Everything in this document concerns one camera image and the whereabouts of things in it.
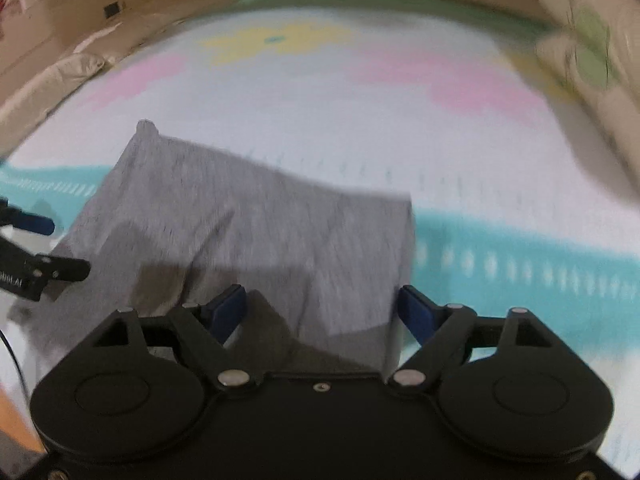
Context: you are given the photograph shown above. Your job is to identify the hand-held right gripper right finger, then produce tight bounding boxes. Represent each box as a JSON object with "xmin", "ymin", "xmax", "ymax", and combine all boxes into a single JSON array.
[{"xmin": 390, "ymin": 285, "xmax": 554, "ymax": 394}]

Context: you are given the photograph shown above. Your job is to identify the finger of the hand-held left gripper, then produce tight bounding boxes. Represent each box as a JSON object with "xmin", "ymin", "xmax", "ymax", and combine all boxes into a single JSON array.
[
  {"xmin": 24, "ymin": 255, "xmax": 92, "ymax": 285},
  {"xmin": 0, "ymin": 199, "xmax": 56, "ymax": 236}
]

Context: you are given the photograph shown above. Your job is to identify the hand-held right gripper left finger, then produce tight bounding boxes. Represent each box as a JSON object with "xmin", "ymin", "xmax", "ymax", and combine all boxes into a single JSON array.
[{"xmin": 91, "ymin": 284, "xmax": 257, "ymax": 390}]

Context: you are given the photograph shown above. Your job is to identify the grey pants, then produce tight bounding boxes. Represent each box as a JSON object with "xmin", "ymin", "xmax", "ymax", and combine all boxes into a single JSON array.
[{"xmin": 27, "ymin": 119, "xmax": 417, "ymax": 378}]

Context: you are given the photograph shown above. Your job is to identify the beige folded quilt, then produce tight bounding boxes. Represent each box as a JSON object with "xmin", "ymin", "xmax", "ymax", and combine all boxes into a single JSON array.
[{"xmin": 0, "ymin": 12, "xmax": 181, "ymax": 133}]

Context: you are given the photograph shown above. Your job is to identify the floral printed bed sheet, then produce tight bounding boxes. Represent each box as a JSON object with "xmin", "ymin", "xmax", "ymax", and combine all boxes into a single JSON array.
[{"xmin": 0, "ymin": 2, "xmax": 640, "ymax": 478}]

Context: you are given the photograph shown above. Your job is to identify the cream floral pillow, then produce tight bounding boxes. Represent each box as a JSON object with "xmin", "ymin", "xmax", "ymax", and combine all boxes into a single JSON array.
[
  {"xmin": 535, "ymin": 30, "xmax": 640, "ymax": 181},
  {"xmin": 534, "ymin": 0, "xmax": 640, "ymax": 61}
]

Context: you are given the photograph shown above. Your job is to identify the black cable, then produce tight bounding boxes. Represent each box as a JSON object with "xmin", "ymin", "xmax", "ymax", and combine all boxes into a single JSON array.
[{"xmin": 0, "ymin": 329, "xmax": 32, "ymax": 403}]

